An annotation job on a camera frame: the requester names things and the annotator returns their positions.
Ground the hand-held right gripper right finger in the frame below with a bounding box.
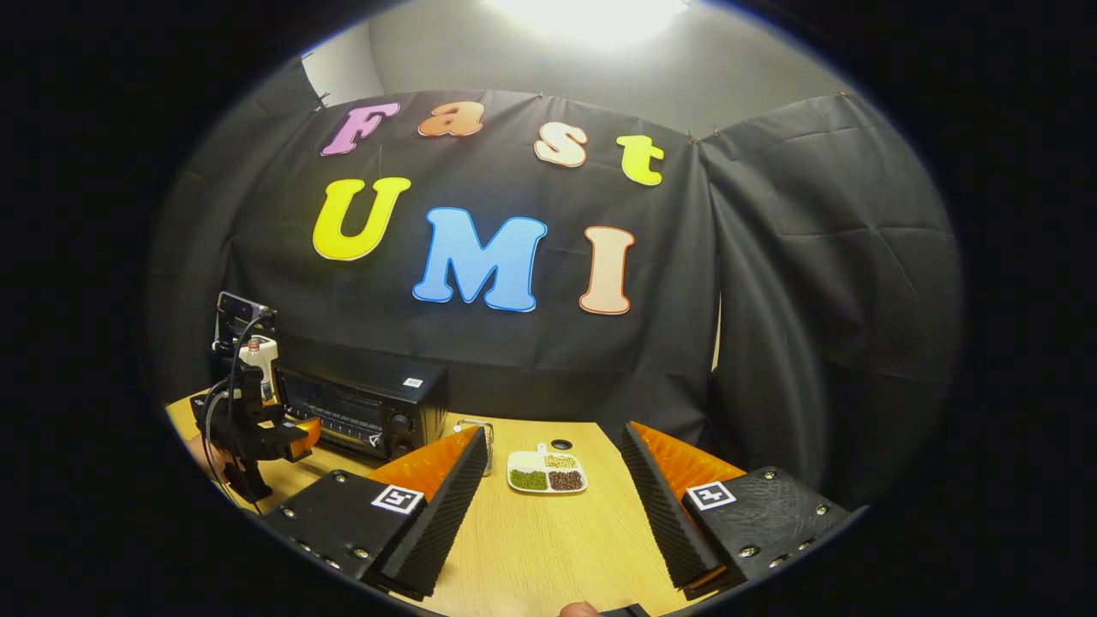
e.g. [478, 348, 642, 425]
[621, 421, 854, 601]

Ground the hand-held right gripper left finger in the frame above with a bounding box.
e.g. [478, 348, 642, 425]
[261, 426, 489, 601]

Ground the black electric oven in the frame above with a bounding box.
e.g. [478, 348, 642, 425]
[273, 338, 449, 464]

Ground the white divided dish of beans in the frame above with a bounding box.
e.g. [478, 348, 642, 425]
[507, 443, 589, 495]

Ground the black backdrop cloth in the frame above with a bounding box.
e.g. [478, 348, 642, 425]
[146, 58, 965, 515]

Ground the large ceiling light panel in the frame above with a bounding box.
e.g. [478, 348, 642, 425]
[484, 0, 691, 48]

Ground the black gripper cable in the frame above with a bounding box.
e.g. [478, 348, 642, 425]
[225, 313, 277, 429]
[200, 381, 267, 515]

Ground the metal wire basket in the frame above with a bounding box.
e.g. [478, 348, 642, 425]
[454, 419, 496, 477]

